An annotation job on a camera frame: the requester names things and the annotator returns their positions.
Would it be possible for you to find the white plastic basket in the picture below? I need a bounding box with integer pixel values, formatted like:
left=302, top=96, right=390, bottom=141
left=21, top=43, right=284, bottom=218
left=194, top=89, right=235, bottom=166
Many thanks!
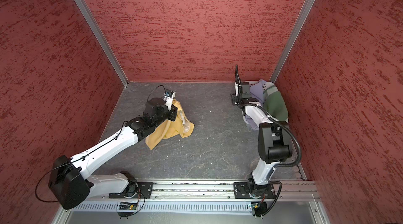
left=248, top=79, right=288, bottom=122

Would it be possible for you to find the yellow skirt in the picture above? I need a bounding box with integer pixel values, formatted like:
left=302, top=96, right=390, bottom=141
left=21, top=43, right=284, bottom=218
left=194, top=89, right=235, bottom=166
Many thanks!
left=145, top=99, right=194, bottom=150

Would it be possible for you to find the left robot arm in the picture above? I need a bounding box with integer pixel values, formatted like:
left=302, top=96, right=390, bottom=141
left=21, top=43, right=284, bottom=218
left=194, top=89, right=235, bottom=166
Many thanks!
left=48, top=96, right=177, bottom=210

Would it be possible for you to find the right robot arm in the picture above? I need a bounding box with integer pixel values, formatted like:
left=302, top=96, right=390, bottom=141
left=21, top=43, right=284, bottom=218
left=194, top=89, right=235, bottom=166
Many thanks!
left=232, top=80, right=298, bottom=198

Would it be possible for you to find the lavender skirt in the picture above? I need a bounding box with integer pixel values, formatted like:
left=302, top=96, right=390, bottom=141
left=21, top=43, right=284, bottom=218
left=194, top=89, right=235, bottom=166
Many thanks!
left=242, top=79, right=275, bottom=131

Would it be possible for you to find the green skirt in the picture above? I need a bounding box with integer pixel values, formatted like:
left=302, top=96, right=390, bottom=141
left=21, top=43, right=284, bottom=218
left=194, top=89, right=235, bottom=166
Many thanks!
left=263, top=86, right=289, bottom=121

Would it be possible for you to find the left small circuit board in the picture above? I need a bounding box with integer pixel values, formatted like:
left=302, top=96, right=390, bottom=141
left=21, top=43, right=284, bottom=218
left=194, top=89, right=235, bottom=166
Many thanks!
left=118, top=202, right=139, bottom=211

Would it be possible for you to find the small circuit board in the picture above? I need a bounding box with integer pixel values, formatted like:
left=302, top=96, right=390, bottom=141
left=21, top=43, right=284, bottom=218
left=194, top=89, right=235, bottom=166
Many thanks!
left=248, top=202, right=267, bottom=212
left=118, top=202, right=139, bottom=211

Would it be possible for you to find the right small circuit board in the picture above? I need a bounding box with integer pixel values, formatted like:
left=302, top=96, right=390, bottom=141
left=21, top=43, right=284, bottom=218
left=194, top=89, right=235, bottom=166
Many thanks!
left=248, top=202, right=267, bottom=212

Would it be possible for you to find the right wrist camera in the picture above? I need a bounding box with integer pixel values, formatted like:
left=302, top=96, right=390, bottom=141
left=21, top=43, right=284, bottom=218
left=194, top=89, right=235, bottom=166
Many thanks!
left=235, top=83, right=241, bottom=96

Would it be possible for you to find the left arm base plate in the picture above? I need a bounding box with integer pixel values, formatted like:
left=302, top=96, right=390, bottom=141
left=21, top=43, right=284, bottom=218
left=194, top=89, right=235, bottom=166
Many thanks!
left=109, top=182, right=154, bottom=199

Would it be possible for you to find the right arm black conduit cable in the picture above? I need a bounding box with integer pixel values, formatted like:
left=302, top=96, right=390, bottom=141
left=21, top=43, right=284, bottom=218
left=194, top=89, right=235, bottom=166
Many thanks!
left=234, top=64, right=303, bottom=217

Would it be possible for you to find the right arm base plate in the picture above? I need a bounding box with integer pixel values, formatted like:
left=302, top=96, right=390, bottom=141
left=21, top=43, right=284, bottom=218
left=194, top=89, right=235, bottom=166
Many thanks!
left=233, top=181, right=276, bottom=199

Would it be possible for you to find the left corner aluminium post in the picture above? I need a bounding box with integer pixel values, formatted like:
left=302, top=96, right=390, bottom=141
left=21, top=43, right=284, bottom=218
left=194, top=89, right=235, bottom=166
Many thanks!
left=74, top=0, right=129, bottom=88

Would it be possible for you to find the corner aluminium post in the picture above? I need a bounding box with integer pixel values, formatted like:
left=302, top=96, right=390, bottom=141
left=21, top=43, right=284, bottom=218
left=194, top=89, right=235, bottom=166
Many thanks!
left=270, top=0, right=316, bottom=83
left=74, top=0, right=129, bottom=88

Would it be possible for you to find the aluminium front rail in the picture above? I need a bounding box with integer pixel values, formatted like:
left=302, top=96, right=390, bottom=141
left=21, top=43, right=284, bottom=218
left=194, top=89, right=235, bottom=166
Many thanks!
left=62, top=179, right=322, bottom=203

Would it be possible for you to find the right corner aluminium post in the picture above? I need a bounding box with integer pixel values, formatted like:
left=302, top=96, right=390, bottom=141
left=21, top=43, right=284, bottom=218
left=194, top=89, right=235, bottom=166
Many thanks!
left=270, top=0, right=316, bottom=83

